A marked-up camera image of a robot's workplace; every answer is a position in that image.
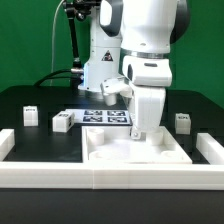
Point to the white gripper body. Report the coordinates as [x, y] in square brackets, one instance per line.
[142, 86]

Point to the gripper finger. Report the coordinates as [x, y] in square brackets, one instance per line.
[136, 134]

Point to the white square table top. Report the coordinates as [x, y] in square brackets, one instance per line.
[113, 145]

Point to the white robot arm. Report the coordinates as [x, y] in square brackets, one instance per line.
[129, 48]

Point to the white marker tag sheet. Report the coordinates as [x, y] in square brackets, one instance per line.
[101, 117]

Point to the white U-shaped fence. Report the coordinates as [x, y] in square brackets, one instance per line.
[87, 175]

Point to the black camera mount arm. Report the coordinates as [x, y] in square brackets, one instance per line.
[77, 10]

